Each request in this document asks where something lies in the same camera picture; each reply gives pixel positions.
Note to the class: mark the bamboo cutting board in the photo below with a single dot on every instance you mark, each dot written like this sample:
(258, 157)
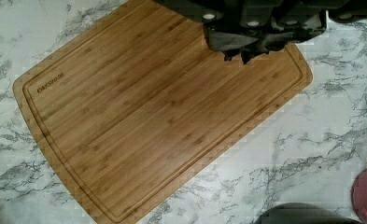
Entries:
(131, 109)

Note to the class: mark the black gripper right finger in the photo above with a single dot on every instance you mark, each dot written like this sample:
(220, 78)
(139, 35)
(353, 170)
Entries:
(264, 44)

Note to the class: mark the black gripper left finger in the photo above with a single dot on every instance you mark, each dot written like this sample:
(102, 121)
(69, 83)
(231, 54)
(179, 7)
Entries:
(230, 43)

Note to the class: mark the dark grey container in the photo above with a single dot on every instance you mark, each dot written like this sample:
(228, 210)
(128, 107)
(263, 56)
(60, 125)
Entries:
(301, 213)

